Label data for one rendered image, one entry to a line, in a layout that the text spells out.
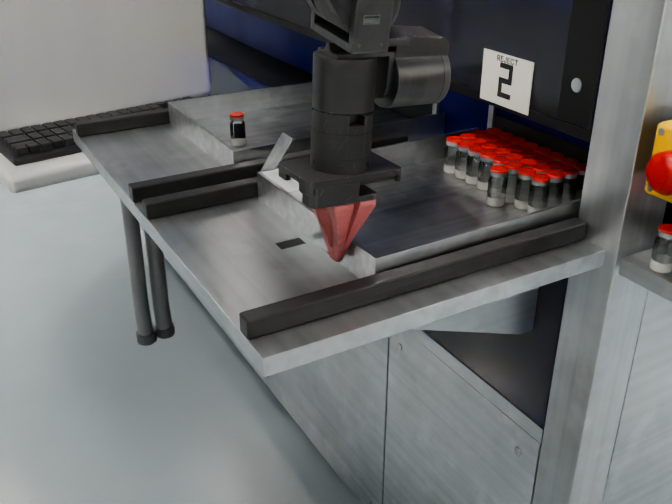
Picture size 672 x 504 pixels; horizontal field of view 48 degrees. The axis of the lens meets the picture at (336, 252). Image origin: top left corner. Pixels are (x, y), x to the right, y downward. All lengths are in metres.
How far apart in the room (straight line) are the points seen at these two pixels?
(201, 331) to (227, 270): 1.54
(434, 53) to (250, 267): 0.28
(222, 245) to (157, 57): 0.83
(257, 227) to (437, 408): 0.49
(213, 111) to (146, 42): 0.37
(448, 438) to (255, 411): 0.86
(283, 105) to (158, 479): 0.94
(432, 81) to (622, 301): 0.34
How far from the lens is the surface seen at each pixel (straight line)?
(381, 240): 0.82
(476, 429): 1.15
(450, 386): 1.16
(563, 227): 0.84
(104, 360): 2.25
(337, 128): 0.68
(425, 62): 0.71
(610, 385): 0.96
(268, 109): 1.28
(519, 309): 0.93
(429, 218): 0.87
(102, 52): 1.55
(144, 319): 1.90
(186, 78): 1.64
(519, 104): 0.90
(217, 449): 1.89
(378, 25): 0.65
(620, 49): 0.80
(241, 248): 0.81
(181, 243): 0.83
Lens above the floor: 1.24
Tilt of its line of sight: 27 degrees down
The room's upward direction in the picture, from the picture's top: straight up
